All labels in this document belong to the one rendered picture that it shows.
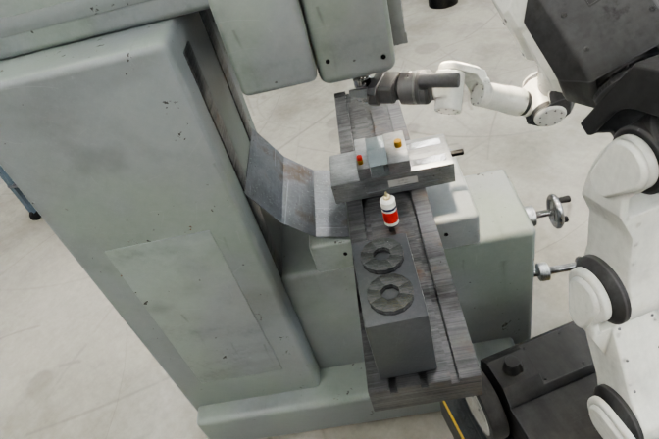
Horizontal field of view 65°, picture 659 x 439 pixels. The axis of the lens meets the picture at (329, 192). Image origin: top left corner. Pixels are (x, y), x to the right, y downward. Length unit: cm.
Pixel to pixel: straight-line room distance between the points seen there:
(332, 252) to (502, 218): 54
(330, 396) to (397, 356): 94
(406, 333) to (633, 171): 47
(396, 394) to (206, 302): 71
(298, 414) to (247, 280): 68
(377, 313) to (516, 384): 59
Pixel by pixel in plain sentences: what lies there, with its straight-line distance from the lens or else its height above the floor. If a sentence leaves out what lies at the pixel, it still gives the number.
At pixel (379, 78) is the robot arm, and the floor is 126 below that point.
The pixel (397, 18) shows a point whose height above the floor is 141.
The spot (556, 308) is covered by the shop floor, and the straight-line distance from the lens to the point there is 239.
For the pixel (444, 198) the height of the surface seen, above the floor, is 85.
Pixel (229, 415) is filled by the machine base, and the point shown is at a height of 20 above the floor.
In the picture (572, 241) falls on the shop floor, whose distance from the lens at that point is 264.
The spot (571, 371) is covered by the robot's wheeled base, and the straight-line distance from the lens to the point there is 155.
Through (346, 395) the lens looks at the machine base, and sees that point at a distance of 199.
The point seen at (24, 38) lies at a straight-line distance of 136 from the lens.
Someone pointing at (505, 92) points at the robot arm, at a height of 119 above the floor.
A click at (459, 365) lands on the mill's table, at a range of 115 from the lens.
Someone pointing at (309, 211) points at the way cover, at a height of 90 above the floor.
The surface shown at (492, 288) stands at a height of 50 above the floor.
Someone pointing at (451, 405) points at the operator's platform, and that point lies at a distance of 170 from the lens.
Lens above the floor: 192
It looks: 39 degrees down
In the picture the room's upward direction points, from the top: 16 degrees counter-clockwise
